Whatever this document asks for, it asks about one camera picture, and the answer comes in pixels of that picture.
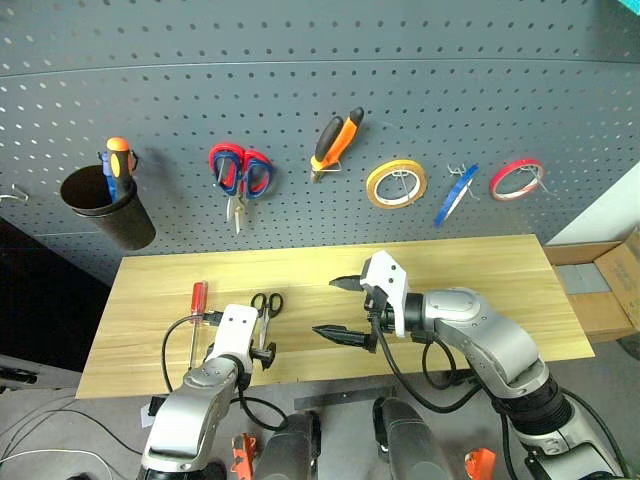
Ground orange black handled screwdriver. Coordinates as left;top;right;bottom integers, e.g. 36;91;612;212
104;136;139;202

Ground black cup holder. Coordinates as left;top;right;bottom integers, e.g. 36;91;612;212
59;165;157;252

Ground yellow tape roll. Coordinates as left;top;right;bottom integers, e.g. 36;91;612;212
365;159;428;212

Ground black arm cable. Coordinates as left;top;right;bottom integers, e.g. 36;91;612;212
371;323;482;414
160;310;289;432

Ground red tape roll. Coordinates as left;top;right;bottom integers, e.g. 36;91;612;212
488;158;546;203

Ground empty metal peg hook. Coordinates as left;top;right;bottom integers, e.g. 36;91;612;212
0;183;30;204

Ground brown cardboard box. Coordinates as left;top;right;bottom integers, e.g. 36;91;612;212
541;239;640;345

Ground grey metal bar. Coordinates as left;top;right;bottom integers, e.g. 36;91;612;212
293;384;399;412

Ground blue tape roll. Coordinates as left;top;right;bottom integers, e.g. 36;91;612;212
432;163;481;229

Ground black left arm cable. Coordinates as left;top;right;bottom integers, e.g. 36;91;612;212
160;310;289;432

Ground black device on floor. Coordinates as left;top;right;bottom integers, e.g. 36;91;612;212
0;352;39;396

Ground red blue scissors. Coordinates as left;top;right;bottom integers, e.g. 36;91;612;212
207;143;276;236

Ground orange black pliers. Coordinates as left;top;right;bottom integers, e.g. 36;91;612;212
308;106;366;185

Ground blue handled tool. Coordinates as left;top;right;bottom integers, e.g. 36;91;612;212
98;149;119;204

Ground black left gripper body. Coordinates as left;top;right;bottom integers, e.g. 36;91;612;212
249;342;278;372

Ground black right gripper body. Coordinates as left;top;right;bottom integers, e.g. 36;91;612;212
362;286;397;354

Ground red handled screwdriver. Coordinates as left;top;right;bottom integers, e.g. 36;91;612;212
186;280;210;372

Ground black scissors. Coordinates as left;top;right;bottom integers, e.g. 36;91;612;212
249;291;285;352

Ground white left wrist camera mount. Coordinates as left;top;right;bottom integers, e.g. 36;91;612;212
204;303;262;372

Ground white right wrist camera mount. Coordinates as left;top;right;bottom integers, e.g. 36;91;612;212
359;250;411;340

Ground white paper tag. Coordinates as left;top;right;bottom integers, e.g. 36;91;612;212
140;396;167;430

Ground dark grey rounded shape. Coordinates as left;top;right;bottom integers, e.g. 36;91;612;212
258;410;322;480
371;396;452;480

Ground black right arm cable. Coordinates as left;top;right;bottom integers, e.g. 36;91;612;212
371;323;482;414

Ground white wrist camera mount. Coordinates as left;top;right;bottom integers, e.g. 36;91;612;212
359;250;411;340
204;303;262;372

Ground orange clamp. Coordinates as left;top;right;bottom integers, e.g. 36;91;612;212
463;446;498;480
230;433;259;480

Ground grey metal pegboard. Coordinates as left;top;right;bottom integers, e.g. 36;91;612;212
0;0;640;287

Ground white floor cable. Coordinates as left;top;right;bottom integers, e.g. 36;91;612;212
0;394;147;480

